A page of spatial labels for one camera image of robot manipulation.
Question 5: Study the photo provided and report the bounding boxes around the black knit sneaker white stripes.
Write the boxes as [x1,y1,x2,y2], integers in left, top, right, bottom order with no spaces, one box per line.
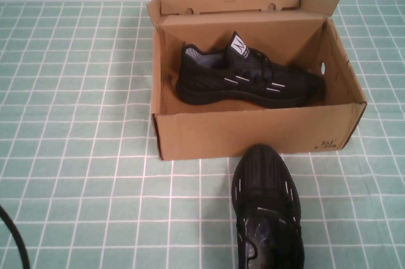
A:
[231,144,305,269]
[175,30,327,110]

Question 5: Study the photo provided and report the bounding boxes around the brown cardboard shoe box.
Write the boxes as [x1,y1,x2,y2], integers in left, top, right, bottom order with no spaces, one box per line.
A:
[146,0,368,161]

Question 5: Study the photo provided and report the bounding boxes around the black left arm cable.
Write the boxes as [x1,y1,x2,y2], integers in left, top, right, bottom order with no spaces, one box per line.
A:
[0,204,32,269]

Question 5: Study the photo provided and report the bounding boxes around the green white checked tablecloth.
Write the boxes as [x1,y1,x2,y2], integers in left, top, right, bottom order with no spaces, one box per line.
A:
[0,0,405,269]

